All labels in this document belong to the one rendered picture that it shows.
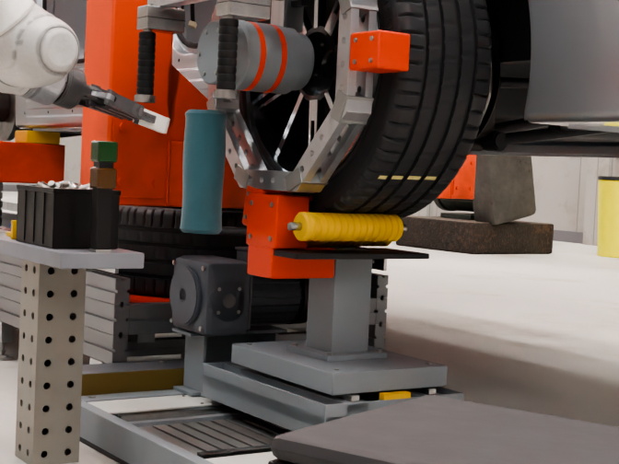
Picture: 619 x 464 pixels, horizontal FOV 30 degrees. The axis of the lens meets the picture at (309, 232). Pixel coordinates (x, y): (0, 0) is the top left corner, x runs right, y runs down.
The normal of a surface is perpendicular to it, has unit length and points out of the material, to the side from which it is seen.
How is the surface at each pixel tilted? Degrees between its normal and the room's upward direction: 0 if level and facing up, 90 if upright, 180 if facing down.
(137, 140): 90
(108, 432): 90
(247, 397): 90
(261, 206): 90
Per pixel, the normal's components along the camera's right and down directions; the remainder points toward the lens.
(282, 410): -0.83, -0.01
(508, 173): 0.61, 0.07
